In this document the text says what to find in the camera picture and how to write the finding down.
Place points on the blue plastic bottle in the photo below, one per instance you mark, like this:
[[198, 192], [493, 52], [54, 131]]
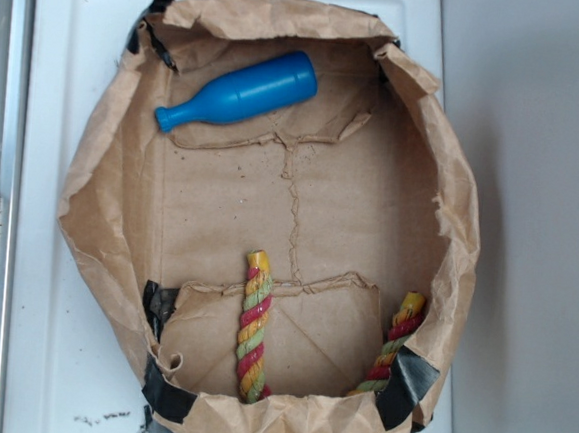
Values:
[[245, 93]]

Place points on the brown paper bag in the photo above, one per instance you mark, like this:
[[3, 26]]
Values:
[[307, 271]]

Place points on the white plastic tray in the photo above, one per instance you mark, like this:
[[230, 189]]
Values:
[[66, 371]]

